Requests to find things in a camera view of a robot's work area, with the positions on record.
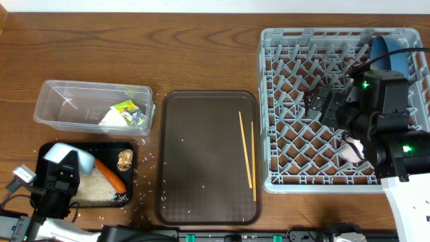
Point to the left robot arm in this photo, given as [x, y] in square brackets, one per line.
[48, 220]

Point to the white napkin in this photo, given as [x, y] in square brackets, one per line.
[113, 118]

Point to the aluminium foil ball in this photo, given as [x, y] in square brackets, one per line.
[135, 118]

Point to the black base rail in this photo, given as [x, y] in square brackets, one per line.
[297, 233]

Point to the clear plastic bin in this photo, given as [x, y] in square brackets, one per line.
[80, 106]

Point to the brown serving tray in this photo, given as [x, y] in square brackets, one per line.
[202, 176]

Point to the yellow green wrapper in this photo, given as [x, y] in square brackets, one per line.
[127, 106]

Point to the small blue rice dish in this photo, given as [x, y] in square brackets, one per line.
[61, 151]

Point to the brown food scrap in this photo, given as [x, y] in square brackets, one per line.
[125, 160]

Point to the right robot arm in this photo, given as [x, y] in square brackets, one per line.
[375, 112]

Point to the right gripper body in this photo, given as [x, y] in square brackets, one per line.
[336, 103]

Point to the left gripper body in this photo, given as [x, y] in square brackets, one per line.
[60, 192]

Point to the pink cup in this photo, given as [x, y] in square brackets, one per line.
[354, 150]

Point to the orange carrot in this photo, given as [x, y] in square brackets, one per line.
[111, 177]

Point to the black tray bin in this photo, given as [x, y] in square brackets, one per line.
[108, 154]

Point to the large blue plate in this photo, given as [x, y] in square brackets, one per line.
[396, 62]

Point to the grey plastic dishwasher rack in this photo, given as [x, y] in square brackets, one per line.
[300, 155]

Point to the wooden chopstick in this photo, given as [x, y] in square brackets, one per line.
[245, 150]
[253, 162]

